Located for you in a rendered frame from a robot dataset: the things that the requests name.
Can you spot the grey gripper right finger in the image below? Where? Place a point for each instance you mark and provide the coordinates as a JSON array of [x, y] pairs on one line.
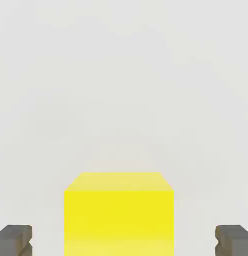
[[236, 241]]

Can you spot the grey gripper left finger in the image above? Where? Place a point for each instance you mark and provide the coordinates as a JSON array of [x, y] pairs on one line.
[[12, 241]]

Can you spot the small yellow cube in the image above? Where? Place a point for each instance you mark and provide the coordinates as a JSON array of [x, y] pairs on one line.
[[119, 216]]

